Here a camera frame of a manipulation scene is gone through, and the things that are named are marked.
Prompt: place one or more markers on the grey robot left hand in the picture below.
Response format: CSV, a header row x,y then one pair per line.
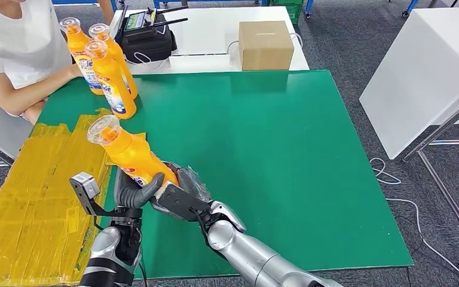
x,y
134,194

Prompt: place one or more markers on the white table with metal legs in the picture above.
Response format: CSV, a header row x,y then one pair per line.
x,y
421,79

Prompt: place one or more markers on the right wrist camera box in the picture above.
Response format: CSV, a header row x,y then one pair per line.
x,y
182,200

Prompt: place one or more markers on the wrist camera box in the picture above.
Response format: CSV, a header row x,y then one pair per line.
x,y
182,200
85,188

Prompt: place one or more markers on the black carry bag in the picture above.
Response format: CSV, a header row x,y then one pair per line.
x,y
152,46

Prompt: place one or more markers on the orange detergent bottle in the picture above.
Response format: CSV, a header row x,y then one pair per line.
x,y
130,154
112,87
83,59
122,59

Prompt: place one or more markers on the yellow taped cardboard sheet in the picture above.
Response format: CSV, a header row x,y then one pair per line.
x,y
27,214

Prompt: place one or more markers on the person's right forearm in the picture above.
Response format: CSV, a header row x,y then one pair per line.
x,y
35,93

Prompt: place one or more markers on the green plastic crate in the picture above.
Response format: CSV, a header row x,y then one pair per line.
x,y
293,11

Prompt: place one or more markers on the blue metal rack frame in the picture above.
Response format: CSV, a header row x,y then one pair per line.
x,y
308,7
73,1
211,1

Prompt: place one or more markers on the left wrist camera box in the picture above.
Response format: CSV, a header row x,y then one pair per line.
x,y
85,188

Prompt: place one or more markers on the brown cardboard box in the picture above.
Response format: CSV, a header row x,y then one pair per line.
x,y
265,49

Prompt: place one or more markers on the person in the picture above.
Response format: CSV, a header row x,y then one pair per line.
x,y
15,39

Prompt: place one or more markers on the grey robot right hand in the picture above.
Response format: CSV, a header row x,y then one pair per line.
x,y
192,180

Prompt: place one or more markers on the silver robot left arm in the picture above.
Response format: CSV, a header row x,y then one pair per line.
x,y
110,253

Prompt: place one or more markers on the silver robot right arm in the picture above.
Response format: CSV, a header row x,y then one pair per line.
x,y
253,257

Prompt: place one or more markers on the black remote controller with screen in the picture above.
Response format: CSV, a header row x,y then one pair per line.
x,y
138,19

